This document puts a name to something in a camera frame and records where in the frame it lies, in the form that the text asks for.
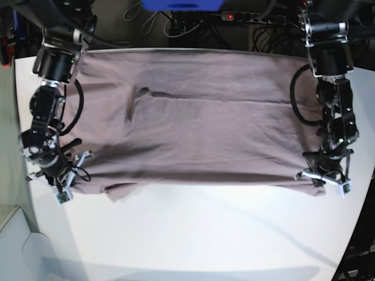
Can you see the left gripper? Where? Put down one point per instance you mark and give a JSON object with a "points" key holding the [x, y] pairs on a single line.
{"points": [[330, 167]]}

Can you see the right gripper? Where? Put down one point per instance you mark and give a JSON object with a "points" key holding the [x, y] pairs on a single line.
{"points": [[58, 167]]}

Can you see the mauve t-shirt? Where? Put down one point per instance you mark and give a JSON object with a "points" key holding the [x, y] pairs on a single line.
{"points": [[190, 117]]}

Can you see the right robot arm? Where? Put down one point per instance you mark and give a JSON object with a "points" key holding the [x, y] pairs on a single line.
{"points": [[58, 102]]}

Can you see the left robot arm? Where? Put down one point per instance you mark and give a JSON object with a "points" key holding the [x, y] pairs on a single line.
{"points": [[325, 25]]}

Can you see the red black clamp tool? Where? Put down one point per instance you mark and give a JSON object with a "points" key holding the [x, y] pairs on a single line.
{"points": [[7, 51]]}

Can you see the blue box overhead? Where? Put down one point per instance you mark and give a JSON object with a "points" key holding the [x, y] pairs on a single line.
{"points": [[182, 5]]}

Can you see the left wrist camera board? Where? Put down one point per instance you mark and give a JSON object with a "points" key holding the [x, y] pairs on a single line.
{"points": [[344, 188]]}

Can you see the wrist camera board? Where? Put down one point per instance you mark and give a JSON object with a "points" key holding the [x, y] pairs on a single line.
{"points": [[344, 188], [62, 197]]}

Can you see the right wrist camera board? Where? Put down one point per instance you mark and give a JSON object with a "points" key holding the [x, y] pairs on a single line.
{"points": [[62, 197]]}

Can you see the power strip with red switch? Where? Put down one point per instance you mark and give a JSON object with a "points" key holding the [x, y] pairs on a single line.
{"points": [[248, 17]]}

